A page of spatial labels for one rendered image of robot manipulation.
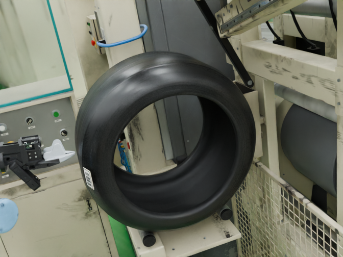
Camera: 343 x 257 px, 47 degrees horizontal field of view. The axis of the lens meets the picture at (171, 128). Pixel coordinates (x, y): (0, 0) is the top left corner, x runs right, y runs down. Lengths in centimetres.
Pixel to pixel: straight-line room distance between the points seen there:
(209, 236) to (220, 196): 22
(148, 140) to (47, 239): 82
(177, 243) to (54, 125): 82
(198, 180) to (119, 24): 65
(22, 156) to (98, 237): 103
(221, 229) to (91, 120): 66
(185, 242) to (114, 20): 83
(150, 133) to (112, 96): 50
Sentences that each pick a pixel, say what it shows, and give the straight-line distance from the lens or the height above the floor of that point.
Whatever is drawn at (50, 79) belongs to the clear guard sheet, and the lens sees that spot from 182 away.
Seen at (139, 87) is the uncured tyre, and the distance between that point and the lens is 109.
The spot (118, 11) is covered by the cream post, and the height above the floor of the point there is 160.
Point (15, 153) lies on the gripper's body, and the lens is 123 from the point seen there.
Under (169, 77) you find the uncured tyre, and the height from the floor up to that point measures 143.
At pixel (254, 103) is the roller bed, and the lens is 162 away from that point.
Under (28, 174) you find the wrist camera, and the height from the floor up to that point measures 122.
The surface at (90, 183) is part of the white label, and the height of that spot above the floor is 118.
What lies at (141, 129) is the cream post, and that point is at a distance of 155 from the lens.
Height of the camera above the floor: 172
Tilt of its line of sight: 23 degrees down
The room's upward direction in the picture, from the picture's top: 10 degrees counter-clockwise
